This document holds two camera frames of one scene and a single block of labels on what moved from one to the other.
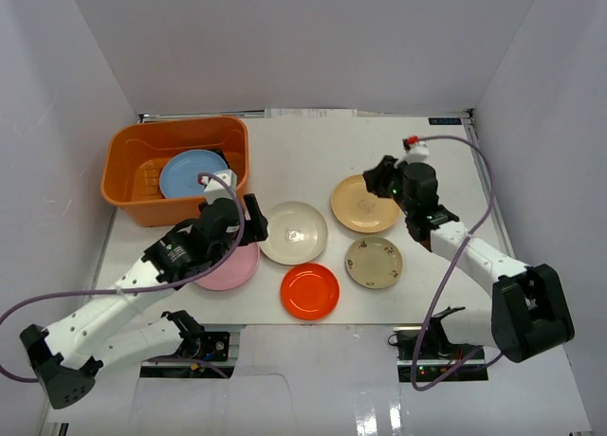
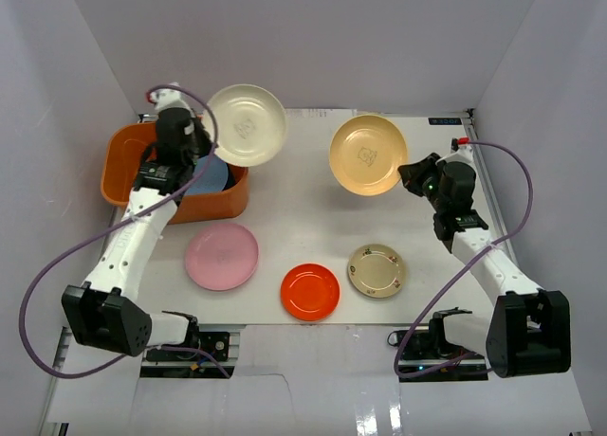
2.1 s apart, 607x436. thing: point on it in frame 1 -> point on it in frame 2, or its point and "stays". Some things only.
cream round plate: x=297 y=233 -> x=251 y=124
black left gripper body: x=255 y=216 -> x=202 y=139
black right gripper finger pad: x=382 y=179 -> x=422 y=177
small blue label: x=445 y=120 stays
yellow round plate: x=360 y=210 -> x=365 y=153
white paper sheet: x=309 y=113 stays
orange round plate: x=309 y=291 stays
